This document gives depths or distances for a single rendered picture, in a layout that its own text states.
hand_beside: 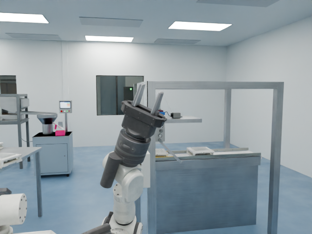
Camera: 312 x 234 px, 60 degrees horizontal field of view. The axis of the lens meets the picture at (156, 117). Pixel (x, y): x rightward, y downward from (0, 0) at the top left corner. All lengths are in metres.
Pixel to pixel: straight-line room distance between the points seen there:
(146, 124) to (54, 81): 7.21
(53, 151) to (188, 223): 2.90
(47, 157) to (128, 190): 4.52
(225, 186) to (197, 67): 5.46
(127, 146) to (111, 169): 0.08
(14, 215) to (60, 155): 4.54
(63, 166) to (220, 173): 3.04
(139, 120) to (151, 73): 7.19
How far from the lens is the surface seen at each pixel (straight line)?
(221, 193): 3.27
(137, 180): 0.76
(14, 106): 6.08
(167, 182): 3.02
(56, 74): 7.85
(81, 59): 7.81
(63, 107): 5.46
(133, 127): 0.71
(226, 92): 3.34
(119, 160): 0.73
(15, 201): 0.69
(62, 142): 5.15
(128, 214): 0.90
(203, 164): 3.03
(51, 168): 5.29
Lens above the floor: 1.57
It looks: 6 degrees down
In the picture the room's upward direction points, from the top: straight up
